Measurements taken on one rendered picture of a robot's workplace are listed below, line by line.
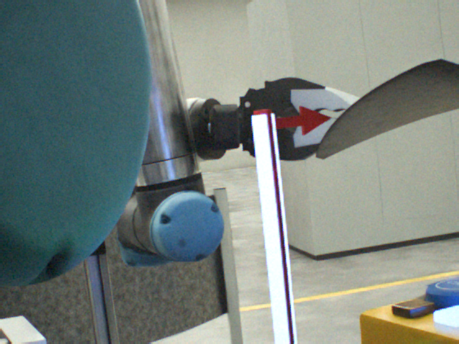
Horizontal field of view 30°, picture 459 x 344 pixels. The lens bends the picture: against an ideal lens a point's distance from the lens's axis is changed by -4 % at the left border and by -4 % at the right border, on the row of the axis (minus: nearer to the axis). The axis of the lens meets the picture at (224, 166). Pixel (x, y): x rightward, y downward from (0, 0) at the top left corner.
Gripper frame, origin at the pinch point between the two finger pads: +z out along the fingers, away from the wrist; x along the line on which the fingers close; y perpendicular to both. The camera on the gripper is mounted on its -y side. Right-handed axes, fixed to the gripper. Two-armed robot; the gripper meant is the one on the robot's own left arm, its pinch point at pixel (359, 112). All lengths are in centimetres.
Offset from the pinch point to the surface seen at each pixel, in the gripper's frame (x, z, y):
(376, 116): 1.6, 5.7, -11.0
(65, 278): 28, -126, 102
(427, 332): 16, 19, -44
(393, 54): -102, -182, 589
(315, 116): 2.0, 3.5, -20.0
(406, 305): 14.7, 17.4, -41.6
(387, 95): 0.4, 8.7, -16.5
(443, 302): 14.8, 19.2, -40.4
